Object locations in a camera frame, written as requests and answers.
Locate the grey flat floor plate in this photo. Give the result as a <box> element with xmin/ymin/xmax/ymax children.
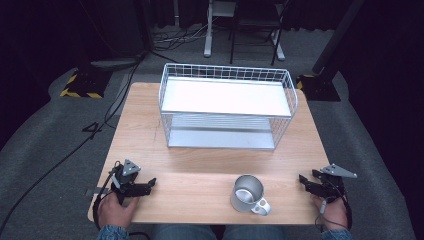
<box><xmin>89</xmin><ymin>57</ymin><xmax>145</xmax><ymax>70</ymax></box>

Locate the grey right gripper cable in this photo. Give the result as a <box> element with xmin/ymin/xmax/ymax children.
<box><xmin>314</xmin><ymin>198</ymin><xmax>338</xmax><ymax>232</ymax></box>

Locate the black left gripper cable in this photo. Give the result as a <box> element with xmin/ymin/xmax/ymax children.
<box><xmin>92</xmin><ymin>160</ymin><xmax>122</xmax><ymax>231</ymax></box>

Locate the black slanted stand pole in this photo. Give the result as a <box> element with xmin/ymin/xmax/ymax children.
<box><xmin>311</xmin><ymin>0</ymin><xmax>367</xmax><ymax>77</ymax></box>

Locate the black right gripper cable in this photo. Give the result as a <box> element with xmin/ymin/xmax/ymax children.
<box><xmin>331</xmin><ymin>186</ymin><xmax>354</xmax><ymax>231</ymax></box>

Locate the person's right hand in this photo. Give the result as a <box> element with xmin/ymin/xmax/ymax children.
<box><xmin>310</xmin><ymin>194</ymin><xmax>350</xmax><ymax>232</ymax></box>

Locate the person's left hand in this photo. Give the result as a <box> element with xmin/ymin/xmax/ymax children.
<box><xmin>97</xmin><ymin>191</ymin><xmax>140</xmax><ymax>230</ymax></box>

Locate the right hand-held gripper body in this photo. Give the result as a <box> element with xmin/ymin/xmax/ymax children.
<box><xmin>316</xmin><ymin>162</ymin><xmax>358</xmax><ymax>204</ymax></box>

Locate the person's right leg in jeans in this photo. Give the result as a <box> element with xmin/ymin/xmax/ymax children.
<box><xmin>222</xmin><ymin>224</ymin><xmax>288</xmax><ymax>240</ymax></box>

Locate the black folding chair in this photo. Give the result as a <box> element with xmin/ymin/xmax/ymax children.
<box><xmin>228</xmin><ymin>0</ymin><xmax>290</xmax><ymax>67</ymax></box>

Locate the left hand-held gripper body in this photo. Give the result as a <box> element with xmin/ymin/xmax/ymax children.
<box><xmin>109</xmin><ymin>158</ymin><xmax>143</xmax><ymax>205</ymax></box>

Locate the white wire shelf rack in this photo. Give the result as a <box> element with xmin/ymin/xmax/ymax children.
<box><xmin>157</xmin><ymin>62</ymin><xmax>300</xmax><ymax>152</ymax></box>

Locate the person's leg in jeans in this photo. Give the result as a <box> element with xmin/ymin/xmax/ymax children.
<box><xmin>222</xmin><ymin>224</ymin><xmax>288</xmax><ymax>240</ymax></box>
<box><xmin>150</xmin><ymin>223</ymin><xmax>218</xmax><ymax>240</ymax></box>

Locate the bundle of floor cables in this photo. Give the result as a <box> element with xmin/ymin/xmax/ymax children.
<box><xmin>153</xmin><ymin>22</ymin><xmax>214</xmax><ymax>53</ymax></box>

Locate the person's left leg in jeans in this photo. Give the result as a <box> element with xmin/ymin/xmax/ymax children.
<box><xmin>150</xmin><ymin>223</ymin><xmax>218</xmax><ymax>240</ymax></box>

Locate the long black floor cable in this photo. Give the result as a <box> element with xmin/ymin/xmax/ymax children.
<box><xmin>0</xmin><ymin>53</ymin><xmax>146</xmax><ymax>231</ymax></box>

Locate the black yellow striped base plate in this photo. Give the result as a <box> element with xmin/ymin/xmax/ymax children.
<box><xmin>295</xmin><ymin>73</ymin><xmax>342</xmax><ymax>103</ymax></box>
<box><xmin>59</xmin><ymin>67</ymin><xmax>114</xmax><ymax>100</ymax></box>

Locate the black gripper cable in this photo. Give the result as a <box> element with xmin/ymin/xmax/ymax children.
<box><xmin>331</xmin><ymin>186</ymin><xmax>354</xmax><ymax>231</ymax></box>
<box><xmin>92</xmin><ymin>160</ymin><xmax>122</xmax><ymax>231</ymax></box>

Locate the silver metal cup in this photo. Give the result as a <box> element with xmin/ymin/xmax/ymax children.
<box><xmin>229</xmin><ymin>174</ymin><xmax>272</xmax><ymax>217</ymax></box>

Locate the white desk leg frame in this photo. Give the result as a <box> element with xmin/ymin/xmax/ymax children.
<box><xmin>203</xmin><ymin>0</ymin><xmax>287</xmax><ymax>62</ymax></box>

